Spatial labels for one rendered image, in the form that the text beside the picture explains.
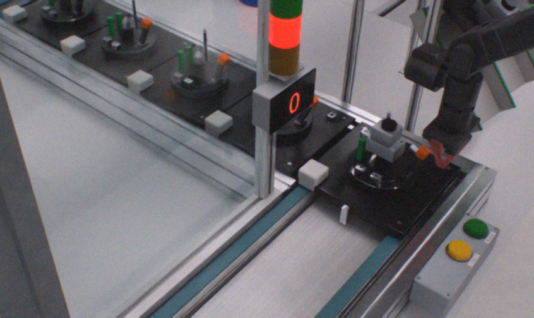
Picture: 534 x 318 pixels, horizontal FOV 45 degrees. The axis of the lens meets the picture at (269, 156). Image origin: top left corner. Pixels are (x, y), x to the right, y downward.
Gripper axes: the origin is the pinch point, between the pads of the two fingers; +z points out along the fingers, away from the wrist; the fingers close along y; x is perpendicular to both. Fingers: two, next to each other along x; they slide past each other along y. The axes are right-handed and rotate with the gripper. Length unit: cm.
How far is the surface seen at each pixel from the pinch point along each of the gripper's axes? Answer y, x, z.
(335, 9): -69, -68, 20
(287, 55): 20.8, -21.4, -24.4
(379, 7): -80, -58, 21
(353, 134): -6.3, -22.2, 8.7
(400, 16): -97, -59, 31
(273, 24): 21.6, -23.7, -29.2
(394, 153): 2.6, -8.4, 0.6
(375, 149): 2.6, -12.4, 1.9
